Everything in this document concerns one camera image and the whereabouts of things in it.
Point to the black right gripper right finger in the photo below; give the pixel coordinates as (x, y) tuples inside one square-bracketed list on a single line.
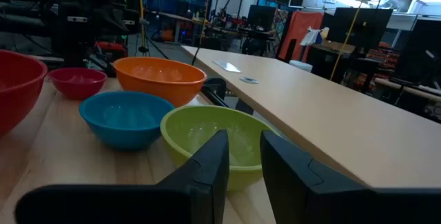
[(303, 193)]

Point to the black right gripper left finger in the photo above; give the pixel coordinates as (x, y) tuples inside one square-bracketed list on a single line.
[(193, 196)]

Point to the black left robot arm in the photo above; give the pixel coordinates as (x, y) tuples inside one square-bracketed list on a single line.
[(74, 27)]

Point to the lime green bowl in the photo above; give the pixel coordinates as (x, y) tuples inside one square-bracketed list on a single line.
[(179, 138)]

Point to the long tan background table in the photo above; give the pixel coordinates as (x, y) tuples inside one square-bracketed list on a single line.
[(327, 120)]

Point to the blue bowl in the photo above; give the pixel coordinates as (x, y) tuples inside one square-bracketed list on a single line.
[(120, 132)]

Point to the black table clamp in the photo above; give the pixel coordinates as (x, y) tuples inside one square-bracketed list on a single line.
[(215, 89)]

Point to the orange bowl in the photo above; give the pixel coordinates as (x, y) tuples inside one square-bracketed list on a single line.
[(158, 91)]

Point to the round grey table grommet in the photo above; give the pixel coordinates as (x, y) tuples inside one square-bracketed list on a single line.
[(249, 80)]

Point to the white flat sheet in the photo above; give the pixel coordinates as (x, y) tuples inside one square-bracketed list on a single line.
[(227, 66)]

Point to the wooden rod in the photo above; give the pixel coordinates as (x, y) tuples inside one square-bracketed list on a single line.
[(410, 91)]

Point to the white crumpled cloth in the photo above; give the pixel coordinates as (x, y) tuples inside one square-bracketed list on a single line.
[(311, 37)]

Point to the small crimson bowl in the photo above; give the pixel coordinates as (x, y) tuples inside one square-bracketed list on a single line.
[(77, 87)]

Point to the orange hanging cloth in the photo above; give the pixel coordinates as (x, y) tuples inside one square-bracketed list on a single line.
[(301, 24)]

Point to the red black equipment case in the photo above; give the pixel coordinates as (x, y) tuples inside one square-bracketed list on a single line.
[(110, 49)]

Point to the large black monitor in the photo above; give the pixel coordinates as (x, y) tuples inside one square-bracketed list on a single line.
[(361, 27)]

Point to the small black monitor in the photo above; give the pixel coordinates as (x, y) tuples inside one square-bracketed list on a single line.
[(262, 17)]

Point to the large red bowl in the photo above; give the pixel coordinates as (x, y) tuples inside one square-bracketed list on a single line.
[(17, 86)]

